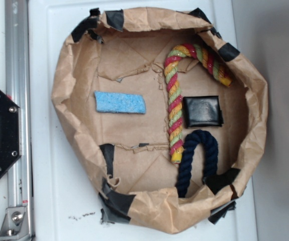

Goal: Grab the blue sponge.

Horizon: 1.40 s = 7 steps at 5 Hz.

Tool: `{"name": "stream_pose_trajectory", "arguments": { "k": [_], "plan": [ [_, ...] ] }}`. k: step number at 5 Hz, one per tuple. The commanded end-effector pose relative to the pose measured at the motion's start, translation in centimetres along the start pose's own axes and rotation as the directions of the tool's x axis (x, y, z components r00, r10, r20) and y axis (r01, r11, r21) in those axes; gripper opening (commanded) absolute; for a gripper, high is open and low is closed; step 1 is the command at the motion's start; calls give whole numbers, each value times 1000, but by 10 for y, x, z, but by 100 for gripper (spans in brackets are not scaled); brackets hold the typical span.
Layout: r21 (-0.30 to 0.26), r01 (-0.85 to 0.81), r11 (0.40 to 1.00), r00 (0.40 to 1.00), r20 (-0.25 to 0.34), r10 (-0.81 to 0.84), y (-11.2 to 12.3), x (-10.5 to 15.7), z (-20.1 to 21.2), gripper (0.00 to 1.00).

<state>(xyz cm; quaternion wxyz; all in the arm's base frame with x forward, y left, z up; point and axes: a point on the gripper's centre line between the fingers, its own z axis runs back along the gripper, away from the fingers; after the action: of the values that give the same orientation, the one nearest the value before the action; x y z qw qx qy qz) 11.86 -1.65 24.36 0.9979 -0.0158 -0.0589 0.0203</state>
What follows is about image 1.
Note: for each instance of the blue sponge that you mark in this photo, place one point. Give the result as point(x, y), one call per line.
point(112, 102)

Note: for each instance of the brown paper bag tray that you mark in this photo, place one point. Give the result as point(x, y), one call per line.
point(149, 169)

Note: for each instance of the metal corner bracket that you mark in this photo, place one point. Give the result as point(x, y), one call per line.
point(15, 224)

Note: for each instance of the black square pad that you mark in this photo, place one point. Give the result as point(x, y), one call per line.
point(202, 111)

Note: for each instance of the aluminium frame rail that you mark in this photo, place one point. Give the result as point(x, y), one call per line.
point(20, 181)

